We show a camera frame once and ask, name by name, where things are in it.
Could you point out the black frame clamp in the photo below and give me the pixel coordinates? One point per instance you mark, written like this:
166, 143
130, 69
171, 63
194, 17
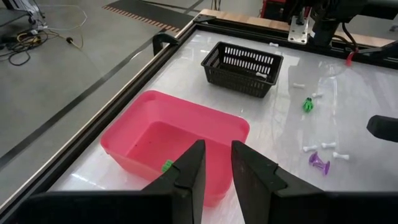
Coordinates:
161, 39

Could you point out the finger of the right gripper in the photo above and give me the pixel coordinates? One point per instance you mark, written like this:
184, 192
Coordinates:
385, 128

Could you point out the silver mounting bracket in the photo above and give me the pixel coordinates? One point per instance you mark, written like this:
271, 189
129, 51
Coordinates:
298, 32

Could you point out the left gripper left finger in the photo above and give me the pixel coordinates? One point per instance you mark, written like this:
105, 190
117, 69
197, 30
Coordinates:
186, 180

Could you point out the pink plastic bin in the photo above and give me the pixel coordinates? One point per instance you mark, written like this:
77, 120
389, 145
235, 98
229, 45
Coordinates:
186, 109

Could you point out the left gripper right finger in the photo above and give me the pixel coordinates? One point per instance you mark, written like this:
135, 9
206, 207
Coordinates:
255, 183

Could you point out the black orange-striped floor mat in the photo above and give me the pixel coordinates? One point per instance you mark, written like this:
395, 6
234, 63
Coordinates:
149, 12

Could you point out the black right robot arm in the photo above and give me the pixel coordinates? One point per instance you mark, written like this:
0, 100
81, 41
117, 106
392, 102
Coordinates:
325, 28

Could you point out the light wooden table board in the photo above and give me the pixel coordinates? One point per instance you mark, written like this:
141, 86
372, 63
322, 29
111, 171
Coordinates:
242, 21

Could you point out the black slotted plastic basket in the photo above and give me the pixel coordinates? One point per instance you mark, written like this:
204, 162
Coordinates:
236, 84

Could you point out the purple translucent plastic decoration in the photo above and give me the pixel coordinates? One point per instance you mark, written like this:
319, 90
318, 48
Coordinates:
314, 158

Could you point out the green plastic skeleton hand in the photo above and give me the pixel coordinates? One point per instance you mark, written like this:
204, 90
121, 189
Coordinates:
167, 166
308, 105

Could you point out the small white plastic bone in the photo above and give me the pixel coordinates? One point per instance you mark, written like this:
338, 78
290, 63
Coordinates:
310, 148
340, 156
273, 44
261, 75
317, 95
328, 145

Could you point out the red black equipment box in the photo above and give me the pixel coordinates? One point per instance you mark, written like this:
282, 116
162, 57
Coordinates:
273, 9

